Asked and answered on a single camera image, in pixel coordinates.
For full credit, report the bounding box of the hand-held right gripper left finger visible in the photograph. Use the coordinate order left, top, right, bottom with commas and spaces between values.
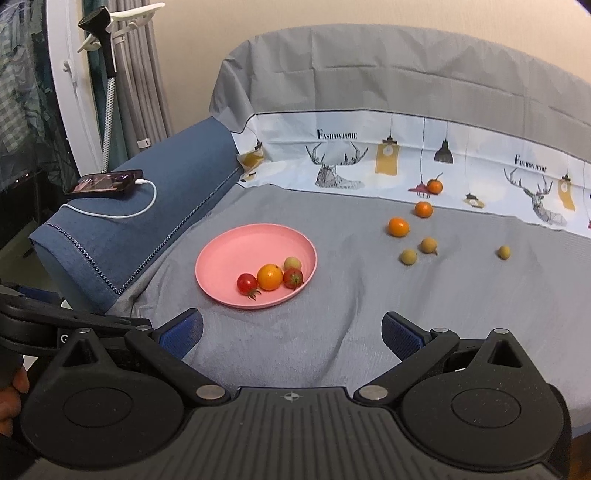
55, 308, 232, 407

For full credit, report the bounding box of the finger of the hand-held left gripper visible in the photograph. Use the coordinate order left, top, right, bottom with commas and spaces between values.
58, 310, 154, 332

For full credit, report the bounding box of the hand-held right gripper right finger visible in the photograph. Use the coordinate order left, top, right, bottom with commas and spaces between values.
353, 311, 532, 407

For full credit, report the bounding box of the pink plate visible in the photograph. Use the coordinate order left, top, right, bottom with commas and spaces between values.
195, 224, 318, 310

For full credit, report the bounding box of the person's left hand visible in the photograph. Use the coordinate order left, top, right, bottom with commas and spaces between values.
0, 367, 31, 437

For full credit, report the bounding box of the grey printed sofa cover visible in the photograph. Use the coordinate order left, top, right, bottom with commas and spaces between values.
106, 23, 591, 444

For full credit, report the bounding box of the black smartphone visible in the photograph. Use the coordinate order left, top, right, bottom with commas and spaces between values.
65, 169, 145, 199

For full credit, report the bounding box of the blue fabric sofa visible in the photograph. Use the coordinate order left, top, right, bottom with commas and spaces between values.
28, 116, 241, 315

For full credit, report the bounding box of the grey curtain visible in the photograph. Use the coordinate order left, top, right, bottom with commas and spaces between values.
108, 0, 174, 153

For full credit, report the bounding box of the black garment steamer head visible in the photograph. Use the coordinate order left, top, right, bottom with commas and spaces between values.
78, 7, 117, 77

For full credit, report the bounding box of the white plastic hanger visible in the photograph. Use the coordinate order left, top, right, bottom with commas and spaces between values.
76, 2, 167, 52

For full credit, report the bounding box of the white charging cable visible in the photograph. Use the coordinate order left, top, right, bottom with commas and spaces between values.
60, 178, 158, 220

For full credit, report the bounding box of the braided steamer hose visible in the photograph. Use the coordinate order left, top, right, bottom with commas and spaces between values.
100, 76, 117, 174

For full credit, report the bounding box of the white curved frame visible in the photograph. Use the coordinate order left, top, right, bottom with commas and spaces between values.
44, 0, 109, 174

